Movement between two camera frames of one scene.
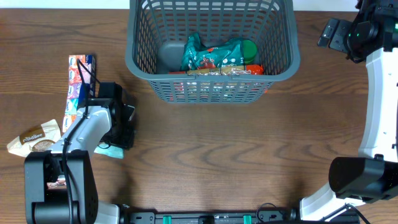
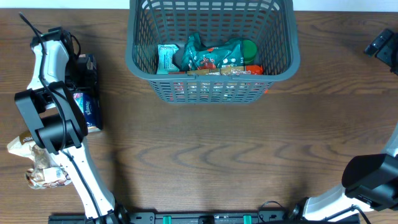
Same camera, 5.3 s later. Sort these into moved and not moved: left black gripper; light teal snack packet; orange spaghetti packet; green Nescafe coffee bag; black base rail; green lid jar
Moved: left black gripper; light teal snack packet
Not moved: green Nescafe coffee bag; orange spaghetti packet; black base rail; green lid jar
